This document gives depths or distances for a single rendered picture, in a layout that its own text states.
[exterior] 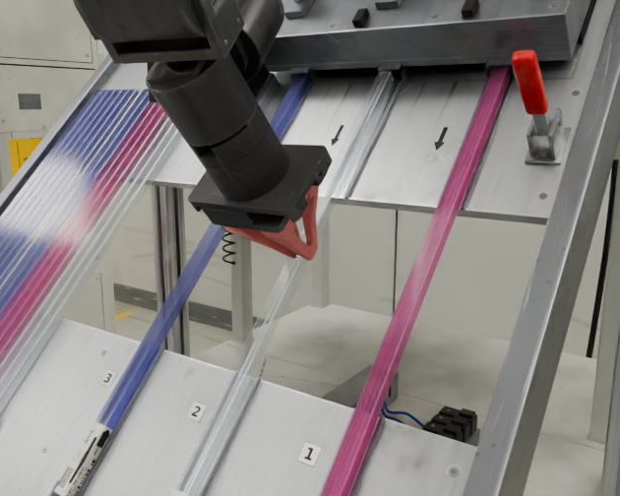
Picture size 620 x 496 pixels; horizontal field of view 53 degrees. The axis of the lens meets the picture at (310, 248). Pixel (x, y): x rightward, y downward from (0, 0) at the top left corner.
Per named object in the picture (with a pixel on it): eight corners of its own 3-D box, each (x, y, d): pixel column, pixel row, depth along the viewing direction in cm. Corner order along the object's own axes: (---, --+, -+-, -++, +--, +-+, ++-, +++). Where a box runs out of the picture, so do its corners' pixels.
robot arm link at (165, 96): (122, 84, 40) (194, 70, 37) (165, 20, 43) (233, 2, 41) (179, 161, 44) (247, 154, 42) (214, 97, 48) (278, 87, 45)
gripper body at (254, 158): (235, 157, 53) (190, 89, 48) (337, 162, 48) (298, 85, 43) (197, 216, 50) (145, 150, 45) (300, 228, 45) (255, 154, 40)
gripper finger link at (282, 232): (284, 219, 58) (238, 146, 52) (350, 226, 54) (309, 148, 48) (251, 278, 55) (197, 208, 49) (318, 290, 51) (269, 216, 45)
